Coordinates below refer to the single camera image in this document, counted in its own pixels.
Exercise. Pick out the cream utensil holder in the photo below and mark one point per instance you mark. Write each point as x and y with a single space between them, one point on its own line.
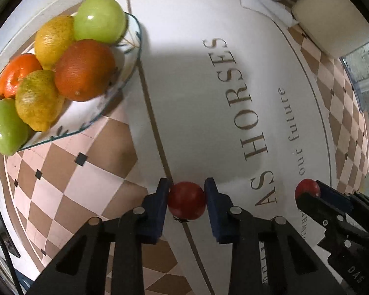
326 21

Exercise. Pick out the white folded napkin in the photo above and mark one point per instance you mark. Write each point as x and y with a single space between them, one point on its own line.
264 4

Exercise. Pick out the green apple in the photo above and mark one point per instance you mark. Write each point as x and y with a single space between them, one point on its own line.
98 18
6 129

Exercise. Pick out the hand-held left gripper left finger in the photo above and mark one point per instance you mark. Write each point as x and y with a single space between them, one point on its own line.
153 215

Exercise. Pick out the small red fruit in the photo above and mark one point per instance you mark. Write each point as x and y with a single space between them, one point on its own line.
186 201
307 186

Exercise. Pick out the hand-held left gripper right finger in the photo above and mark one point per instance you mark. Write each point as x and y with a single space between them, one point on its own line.
218 215

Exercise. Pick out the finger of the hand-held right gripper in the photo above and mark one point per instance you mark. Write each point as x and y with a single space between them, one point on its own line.
333 195
313 207

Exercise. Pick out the dark reddish orange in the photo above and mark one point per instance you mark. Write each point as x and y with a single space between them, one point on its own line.
84 70

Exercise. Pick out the yellow lemon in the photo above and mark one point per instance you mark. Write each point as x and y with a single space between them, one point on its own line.
53 41
37 101

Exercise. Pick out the bright orange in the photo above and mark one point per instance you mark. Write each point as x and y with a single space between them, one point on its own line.
15 73

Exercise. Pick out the floral ceramic plate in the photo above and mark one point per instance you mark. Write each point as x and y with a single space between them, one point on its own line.
89 110

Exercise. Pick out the checkered printed table mat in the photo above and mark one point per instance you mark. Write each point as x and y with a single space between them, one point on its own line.
203 98

